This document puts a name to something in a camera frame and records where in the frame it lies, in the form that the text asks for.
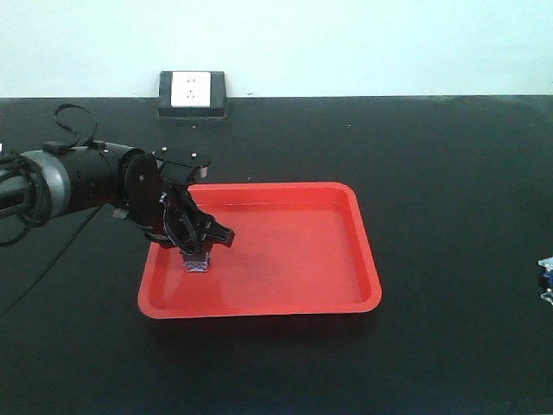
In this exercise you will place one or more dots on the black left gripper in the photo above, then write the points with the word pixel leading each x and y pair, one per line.
pixel 163 207

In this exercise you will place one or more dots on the red mushroom push button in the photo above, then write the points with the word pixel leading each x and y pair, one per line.
pixel 196 261

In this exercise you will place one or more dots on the yellow mushroom push button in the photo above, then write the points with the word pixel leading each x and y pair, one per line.
pixel 545 279

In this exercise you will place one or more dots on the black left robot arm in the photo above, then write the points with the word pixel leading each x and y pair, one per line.
pixel 40 185

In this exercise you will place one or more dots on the red plastic tray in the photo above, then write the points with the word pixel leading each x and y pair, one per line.
pixel 299 248

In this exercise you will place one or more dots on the black white power socket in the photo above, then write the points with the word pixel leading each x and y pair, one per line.
pixel 192 94

